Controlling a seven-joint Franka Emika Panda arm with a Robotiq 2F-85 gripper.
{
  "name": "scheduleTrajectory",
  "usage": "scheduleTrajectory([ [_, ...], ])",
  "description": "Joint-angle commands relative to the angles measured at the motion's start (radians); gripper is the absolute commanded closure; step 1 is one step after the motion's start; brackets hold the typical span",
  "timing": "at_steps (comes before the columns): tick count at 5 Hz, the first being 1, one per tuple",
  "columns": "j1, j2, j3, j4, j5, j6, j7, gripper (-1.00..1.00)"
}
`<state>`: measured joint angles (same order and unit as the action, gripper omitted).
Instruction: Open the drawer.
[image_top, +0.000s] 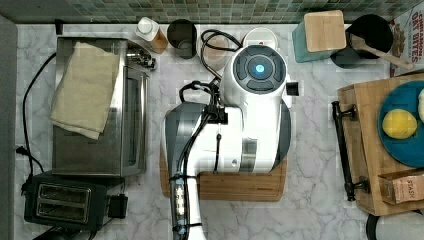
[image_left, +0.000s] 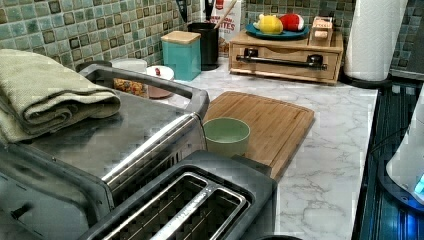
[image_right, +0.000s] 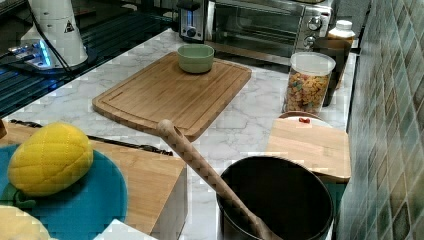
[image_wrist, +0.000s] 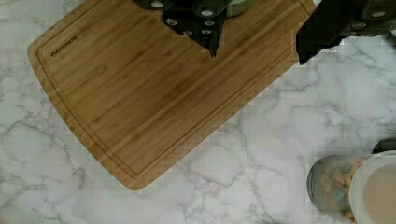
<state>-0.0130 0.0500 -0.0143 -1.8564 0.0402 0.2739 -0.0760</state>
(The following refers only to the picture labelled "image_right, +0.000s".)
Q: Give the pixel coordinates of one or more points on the white plate on brown plate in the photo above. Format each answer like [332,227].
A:
[295,115]

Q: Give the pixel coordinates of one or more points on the stainless toaster oven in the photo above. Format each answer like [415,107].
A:
[268,30]

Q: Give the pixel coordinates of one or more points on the black two-slot toaster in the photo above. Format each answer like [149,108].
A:
[191,20]

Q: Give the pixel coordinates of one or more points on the blue round plate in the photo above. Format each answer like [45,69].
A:
[79,212]

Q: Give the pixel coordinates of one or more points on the dark metal cup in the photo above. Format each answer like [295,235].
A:
[338,50]

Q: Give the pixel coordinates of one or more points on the wooden drawer cabinet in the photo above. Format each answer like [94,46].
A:
[156,184]

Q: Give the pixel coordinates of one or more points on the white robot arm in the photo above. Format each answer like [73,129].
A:
[55,34]

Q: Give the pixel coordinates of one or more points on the teal box with wooden lid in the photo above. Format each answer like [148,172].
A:
[322,150]

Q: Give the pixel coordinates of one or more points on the green ceramic bowl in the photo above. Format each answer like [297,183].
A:
[195,58]

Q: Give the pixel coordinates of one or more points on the white box corner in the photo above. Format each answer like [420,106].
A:
[118,230]

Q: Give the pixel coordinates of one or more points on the pale yellow plush toy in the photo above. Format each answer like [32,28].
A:
[18,225]

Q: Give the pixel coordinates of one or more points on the bamboo cutting board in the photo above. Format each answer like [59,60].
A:
[163,90]

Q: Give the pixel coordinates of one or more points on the white-capped amber bottle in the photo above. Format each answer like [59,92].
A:
[342,31]

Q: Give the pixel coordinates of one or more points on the clear cereal storage jar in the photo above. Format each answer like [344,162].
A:
[308,82]

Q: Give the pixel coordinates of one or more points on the small red food piece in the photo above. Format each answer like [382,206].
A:
[304,120]

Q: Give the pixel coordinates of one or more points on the wooden spoon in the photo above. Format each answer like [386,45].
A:
[184,148]

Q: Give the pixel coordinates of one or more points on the black cooking pot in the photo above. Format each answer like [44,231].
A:
[290,199]

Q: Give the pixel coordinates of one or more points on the yellow plush pineapple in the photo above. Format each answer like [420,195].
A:
[51,160]

